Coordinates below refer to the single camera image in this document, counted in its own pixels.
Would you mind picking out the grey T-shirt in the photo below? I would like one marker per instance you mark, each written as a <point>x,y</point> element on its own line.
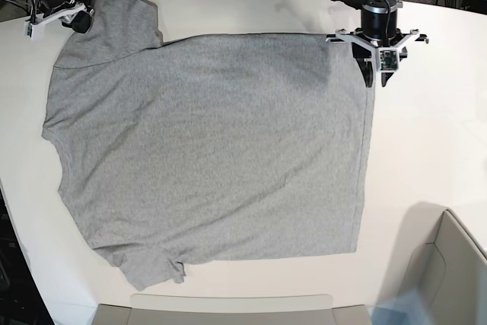
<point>218,147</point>

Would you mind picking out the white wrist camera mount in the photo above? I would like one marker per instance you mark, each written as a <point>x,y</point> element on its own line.
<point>343,36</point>
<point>34,26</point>

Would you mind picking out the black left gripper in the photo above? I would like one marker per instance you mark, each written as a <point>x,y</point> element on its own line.
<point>378,23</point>

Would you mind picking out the beige bin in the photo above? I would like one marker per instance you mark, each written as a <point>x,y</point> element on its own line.
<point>450,274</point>
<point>158,309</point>

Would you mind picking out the beige bin bottom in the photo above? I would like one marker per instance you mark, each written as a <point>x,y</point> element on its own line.
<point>158,309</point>

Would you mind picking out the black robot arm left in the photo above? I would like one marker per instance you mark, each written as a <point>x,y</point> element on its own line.
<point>357,4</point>

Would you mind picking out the beige bin right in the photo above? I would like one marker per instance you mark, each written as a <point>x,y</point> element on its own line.
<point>450,274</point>

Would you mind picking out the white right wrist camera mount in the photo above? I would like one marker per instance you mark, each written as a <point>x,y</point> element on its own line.
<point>34,26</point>

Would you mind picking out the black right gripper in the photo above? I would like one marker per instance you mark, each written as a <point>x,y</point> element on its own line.
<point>80,22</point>

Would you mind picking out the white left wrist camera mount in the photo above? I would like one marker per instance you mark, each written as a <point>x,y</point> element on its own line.
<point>343,36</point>

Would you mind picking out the blue blurred object corner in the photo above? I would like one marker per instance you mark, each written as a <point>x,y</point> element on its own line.
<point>408,308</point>

